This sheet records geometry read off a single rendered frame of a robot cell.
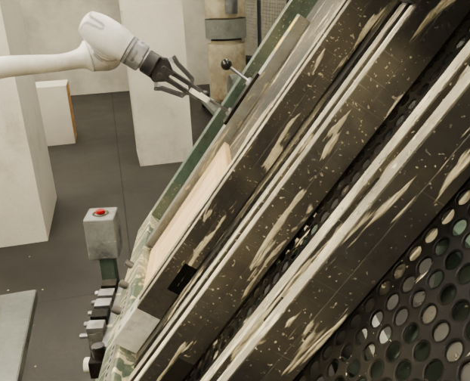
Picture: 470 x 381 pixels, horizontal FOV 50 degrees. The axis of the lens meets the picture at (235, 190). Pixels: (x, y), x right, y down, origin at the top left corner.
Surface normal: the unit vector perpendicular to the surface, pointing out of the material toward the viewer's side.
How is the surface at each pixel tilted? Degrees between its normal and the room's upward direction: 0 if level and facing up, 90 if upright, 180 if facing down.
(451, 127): 90
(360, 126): 90
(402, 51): 90
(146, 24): 90
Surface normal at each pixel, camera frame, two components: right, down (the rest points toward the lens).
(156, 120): 0.24, 0.37
